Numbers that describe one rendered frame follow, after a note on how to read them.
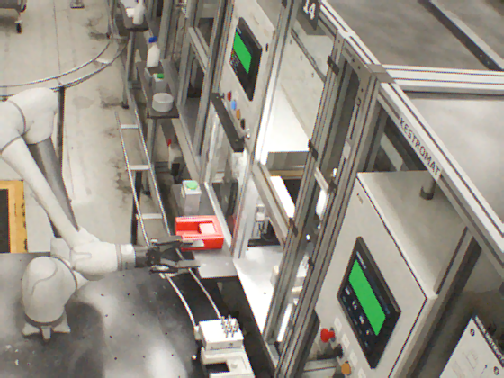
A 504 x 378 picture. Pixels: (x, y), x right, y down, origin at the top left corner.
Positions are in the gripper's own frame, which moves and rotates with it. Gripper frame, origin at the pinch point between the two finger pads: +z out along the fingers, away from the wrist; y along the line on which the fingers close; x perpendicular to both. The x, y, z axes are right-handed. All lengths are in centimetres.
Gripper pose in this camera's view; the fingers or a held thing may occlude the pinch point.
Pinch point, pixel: (193, 254)
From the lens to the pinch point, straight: 246.5
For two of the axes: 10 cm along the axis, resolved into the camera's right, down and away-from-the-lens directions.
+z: 9.5, -0.4, 3.1
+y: 1.6, -7.9, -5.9
